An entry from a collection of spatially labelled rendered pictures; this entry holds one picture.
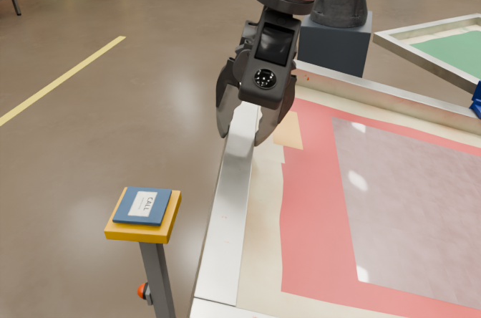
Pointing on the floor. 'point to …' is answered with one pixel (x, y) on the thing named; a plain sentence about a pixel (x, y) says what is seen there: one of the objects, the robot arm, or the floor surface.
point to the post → (152, 253)
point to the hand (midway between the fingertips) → (240, 137)
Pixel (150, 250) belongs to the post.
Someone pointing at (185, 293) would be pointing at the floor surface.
